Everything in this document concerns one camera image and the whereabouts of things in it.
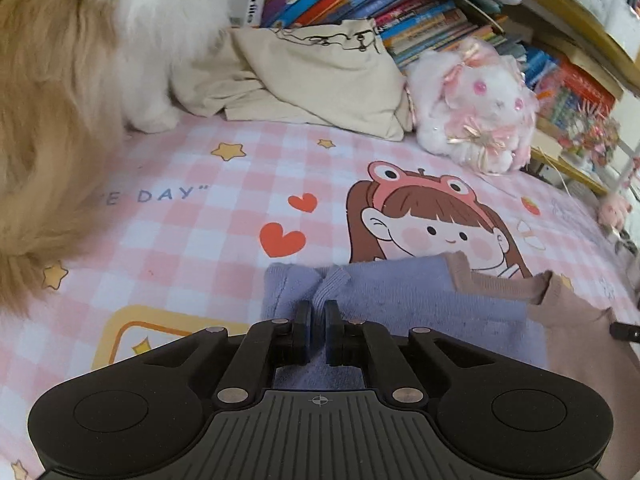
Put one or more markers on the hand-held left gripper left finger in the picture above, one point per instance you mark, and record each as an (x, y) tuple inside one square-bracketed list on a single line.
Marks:
[(301, 332)]

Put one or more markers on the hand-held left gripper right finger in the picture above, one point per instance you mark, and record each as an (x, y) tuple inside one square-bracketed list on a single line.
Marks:
[(332, 332)]

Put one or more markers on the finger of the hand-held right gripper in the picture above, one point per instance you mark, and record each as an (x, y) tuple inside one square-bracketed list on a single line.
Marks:
[(625, 332)]

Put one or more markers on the lavender knit sweater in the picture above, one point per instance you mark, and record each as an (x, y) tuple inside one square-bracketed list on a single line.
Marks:
[(400, 305)]

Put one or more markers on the white power strip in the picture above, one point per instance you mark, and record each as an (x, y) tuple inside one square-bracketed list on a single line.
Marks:
[(622, 240)]

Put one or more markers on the pink pig plush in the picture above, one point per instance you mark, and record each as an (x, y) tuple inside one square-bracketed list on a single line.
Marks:
[(614, 211)]

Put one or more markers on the pink checkered printed mat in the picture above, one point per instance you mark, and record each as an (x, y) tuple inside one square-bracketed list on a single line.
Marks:
[(200, 240)]

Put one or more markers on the colourful toy flower bouquet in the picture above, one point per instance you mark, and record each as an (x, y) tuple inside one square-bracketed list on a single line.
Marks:
[(590, 137)]

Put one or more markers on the red books with gold print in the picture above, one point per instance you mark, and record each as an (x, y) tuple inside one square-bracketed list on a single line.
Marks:
[(580, 90)]

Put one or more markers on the cream garment with line print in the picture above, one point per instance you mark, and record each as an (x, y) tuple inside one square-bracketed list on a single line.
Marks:
[(325, 75)]

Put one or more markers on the white and pink bunny plush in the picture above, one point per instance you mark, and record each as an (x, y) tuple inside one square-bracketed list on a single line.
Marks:
[(480, 105)]

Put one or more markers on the fluffy orange cat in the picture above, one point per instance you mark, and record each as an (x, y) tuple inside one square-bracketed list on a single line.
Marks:
[(60, 85)]

